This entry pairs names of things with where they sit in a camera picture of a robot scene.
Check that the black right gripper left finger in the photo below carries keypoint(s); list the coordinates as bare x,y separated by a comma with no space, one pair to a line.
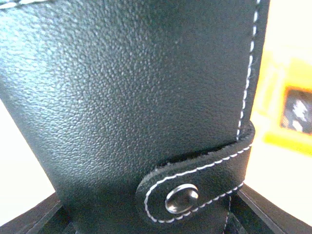
44,218

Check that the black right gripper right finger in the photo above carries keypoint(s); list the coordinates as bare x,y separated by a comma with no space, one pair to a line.
259,216

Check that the black leather card holder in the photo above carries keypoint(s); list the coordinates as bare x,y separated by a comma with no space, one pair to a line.
137,110

